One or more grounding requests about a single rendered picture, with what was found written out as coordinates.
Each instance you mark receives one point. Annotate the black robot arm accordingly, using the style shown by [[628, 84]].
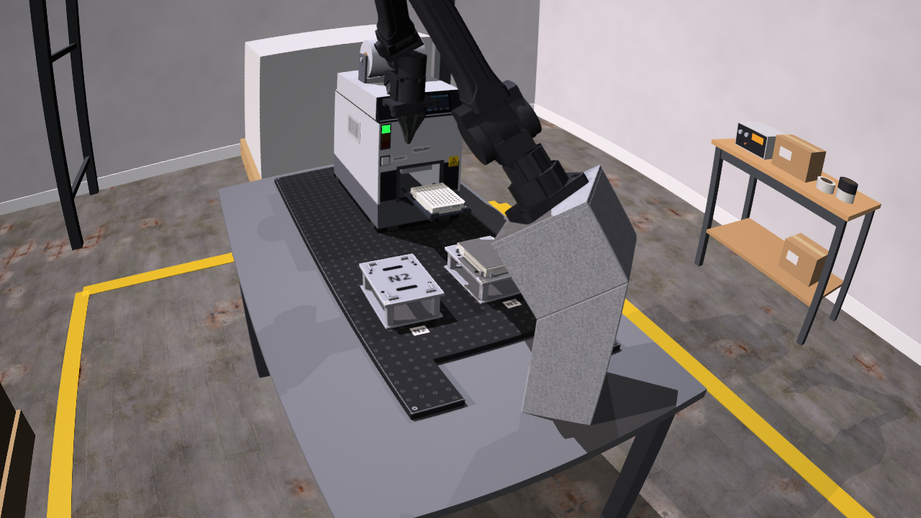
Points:
[[495, 120]]

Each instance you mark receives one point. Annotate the white foil roll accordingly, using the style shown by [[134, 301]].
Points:
[[376, 64]]

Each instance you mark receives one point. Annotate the white well plate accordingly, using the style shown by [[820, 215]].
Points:
[[496, 270], [438, 198]]

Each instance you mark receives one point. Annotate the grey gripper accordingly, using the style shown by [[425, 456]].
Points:
[[407, 109]]

